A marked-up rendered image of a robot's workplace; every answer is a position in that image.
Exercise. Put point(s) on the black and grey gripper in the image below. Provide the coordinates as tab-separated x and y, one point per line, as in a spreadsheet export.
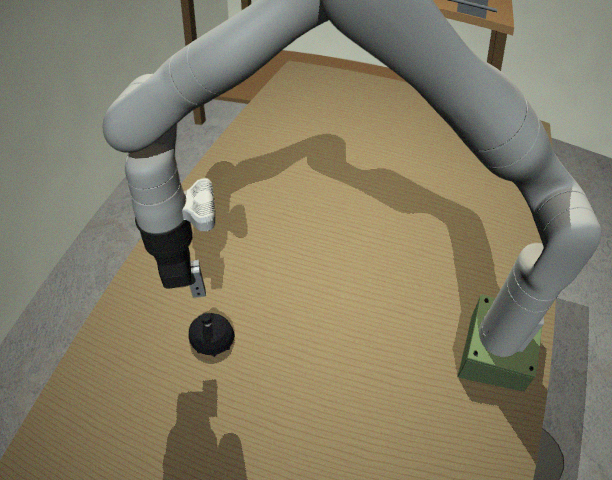
167	233

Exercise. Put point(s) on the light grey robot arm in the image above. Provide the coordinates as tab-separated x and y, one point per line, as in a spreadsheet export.
413	38

